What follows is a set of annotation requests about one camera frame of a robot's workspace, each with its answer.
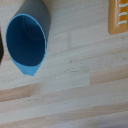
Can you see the blue plastic cup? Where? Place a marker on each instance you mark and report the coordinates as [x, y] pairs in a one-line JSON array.
[[26, 40]]

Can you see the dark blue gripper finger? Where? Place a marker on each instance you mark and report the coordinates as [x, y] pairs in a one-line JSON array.
[[1, 50]]

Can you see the yellow rectangular block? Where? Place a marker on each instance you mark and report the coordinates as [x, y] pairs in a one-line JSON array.
[[114, 20]]

